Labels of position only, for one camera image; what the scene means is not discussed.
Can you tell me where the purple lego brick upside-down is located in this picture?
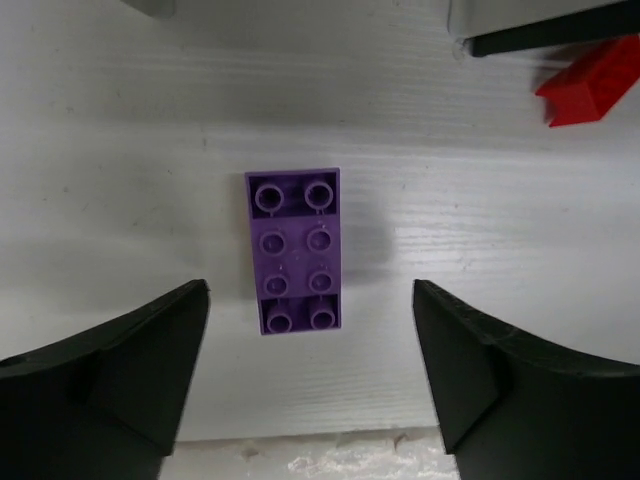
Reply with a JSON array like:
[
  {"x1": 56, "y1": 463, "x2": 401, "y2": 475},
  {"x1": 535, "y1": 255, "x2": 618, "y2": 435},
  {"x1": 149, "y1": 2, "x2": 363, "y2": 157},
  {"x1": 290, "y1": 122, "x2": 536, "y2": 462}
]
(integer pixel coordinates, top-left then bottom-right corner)
[{"x1": 244, "y1": 168, "x2": 342, "y2": 336}]

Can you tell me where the white two-bin container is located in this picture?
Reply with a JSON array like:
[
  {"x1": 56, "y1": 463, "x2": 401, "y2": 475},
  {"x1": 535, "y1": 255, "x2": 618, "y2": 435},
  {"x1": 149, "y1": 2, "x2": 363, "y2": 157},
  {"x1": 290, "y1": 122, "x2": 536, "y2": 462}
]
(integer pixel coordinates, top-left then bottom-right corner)
[{"x1": 121, "y1": 0, "x2": 176, "y2": 19}]

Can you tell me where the small red lego brick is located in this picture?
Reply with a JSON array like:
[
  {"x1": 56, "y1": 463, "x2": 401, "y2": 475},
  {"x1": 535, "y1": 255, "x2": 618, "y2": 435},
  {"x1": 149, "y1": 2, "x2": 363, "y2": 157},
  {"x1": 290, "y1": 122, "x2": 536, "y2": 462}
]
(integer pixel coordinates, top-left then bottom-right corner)
[{"x1": 535, "y1": 34, "x2": 639, "y2": 128}]

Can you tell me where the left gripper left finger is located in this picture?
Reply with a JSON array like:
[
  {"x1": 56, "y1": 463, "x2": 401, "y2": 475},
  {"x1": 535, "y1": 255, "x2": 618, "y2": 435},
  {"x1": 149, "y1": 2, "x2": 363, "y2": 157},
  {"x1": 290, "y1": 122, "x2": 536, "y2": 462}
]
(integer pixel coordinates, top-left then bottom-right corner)
[{"x1": 1, "y1": 280, "x2": 210, "y2": 479}]

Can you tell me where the black two-bin container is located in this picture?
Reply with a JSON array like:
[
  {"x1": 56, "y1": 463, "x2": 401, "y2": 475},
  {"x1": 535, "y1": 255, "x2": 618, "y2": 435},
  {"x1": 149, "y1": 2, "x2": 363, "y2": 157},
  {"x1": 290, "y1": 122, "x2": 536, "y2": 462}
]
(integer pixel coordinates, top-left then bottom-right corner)
[{"x1": 447, "y1": 0, "x2": 639, "y2": 58}]

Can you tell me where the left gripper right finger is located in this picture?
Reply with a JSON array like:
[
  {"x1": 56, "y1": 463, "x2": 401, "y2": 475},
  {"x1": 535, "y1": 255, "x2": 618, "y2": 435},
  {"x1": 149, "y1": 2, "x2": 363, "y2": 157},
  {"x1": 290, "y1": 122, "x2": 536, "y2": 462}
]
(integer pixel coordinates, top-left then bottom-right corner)
[{"x1": 413, "y1": 280, "x2": 639, "y2": 480}]

